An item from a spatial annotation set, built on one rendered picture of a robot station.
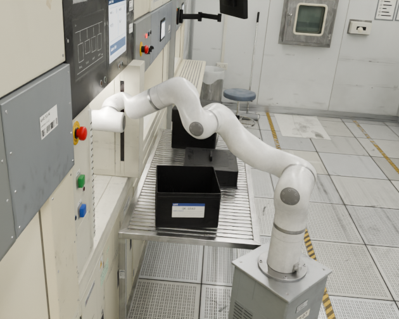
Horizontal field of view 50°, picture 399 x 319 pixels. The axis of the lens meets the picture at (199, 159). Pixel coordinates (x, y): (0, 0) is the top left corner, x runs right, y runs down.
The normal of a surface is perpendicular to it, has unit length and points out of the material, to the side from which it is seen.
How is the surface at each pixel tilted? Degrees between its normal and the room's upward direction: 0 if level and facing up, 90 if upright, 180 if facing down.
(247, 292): 90
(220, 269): 0
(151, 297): 0
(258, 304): 90
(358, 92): 90
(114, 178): 0
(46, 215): 90
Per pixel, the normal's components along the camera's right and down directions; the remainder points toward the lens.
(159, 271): 0.07, -0.91
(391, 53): -0.05, 0.40
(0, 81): 1.00, 0.08
